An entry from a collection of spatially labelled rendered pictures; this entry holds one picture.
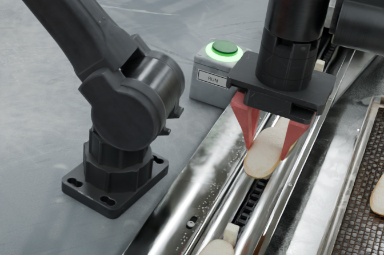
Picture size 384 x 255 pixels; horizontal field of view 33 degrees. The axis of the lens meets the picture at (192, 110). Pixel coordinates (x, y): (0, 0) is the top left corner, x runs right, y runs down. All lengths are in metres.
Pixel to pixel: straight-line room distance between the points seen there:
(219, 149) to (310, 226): 0.15
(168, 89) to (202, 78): 0.24
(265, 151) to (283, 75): 0.11
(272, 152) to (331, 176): 0.20
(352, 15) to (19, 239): 0.43
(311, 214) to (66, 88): 0.41
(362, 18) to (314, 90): 0.10
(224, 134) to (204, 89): 0.13
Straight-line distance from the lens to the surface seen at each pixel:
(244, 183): 0.80
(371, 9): 0.61
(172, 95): 0.73
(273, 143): 0.73
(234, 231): 0.71
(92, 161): 0.78
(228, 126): 0.87
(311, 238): 0.80
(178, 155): 0.87
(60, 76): 1.02
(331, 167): 0.91
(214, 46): 0.96
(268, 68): 0.64
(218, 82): 0.95
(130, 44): 0.72
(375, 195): 0.75
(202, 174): 0.78
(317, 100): 0.65
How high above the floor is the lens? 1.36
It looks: 34 degrees down
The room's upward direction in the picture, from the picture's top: 8 degrees clockwise
